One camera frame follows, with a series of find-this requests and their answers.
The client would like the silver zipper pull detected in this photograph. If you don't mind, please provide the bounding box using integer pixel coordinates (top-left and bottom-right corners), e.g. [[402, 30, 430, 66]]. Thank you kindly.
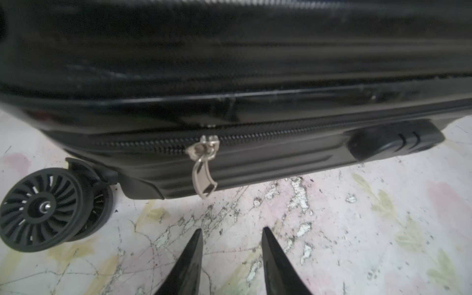
[[186, 135, 220, 199]]

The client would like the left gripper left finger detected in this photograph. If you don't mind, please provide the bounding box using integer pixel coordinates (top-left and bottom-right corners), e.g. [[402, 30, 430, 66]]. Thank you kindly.
[[155, 229, 204, 295]]

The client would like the floral pink table mat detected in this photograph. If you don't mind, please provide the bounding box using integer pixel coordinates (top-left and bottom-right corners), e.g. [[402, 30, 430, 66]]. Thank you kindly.
[[1, 117, 472, 295]]

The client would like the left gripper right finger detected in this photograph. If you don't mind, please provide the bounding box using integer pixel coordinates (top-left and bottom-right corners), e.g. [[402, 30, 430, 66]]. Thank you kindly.
[[262, 227, 312, 295]]

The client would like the black ribbed hard-shell suitcase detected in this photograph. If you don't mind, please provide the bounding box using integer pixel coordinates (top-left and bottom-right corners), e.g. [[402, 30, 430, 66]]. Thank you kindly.
[[1, 1, 472, 253]]

